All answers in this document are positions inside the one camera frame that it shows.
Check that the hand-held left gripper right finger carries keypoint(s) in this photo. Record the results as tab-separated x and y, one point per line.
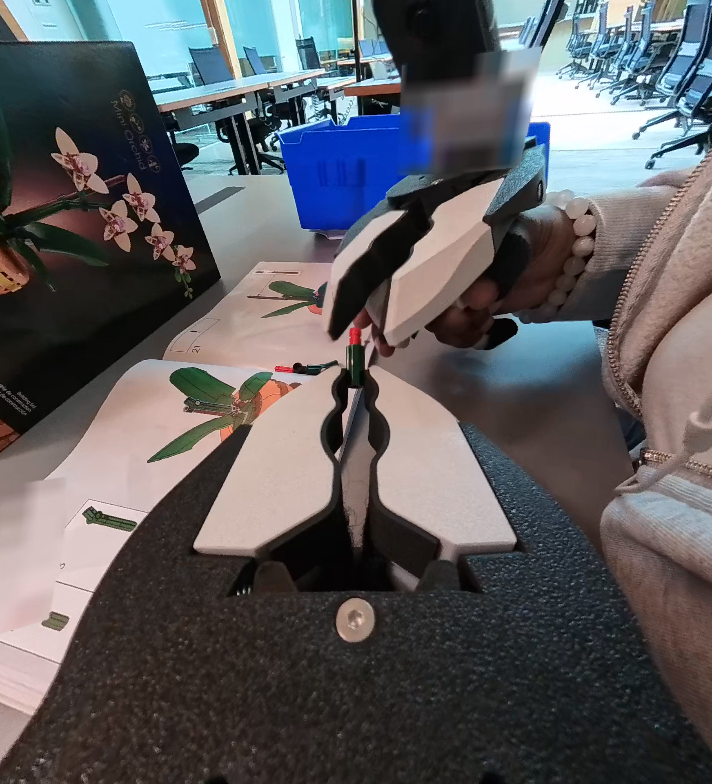
442	484

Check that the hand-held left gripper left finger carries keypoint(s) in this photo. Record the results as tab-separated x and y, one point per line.
270	484

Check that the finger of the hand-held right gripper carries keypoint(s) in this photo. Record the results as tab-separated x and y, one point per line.
380	269
448	275

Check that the dark green connector piece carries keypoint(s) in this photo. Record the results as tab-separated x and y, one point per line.
355	366
322	367

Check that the person's right forearm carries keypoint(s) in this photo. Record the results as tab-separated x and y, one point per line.
625	245

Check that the wooden top desk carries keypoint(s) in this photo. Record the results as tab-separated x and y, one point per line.
371	87

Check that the long grey top desk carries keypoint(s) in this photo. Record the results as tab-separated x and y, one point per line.
239	89

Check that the person's right hand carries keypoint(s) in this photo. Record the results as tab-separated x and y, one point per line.
546	257

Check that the white foam sheet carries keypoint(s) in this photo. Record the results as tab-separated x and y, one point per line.
328	234

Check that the blue plastic bin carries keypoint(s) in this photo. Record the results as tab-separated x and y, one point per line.
331	165

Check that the open instruction booklet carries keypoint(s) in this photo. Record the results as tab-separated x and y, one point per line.
148	398

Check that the row of black office chairs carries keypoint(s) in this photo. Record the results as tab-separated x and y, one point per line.
699	61

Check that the black mesh office chair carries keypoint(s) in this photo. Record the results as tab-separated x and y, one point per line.
308	52
209	64
261	58

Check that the person's beige zip jacket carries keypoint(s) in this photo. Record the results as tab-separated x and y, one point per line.
699	582

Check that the dark orchid set box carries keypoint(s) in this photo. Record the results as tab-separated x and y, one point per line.
86	245

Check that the wooden panel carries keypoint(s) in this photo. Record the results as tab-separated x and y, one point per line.
10	18

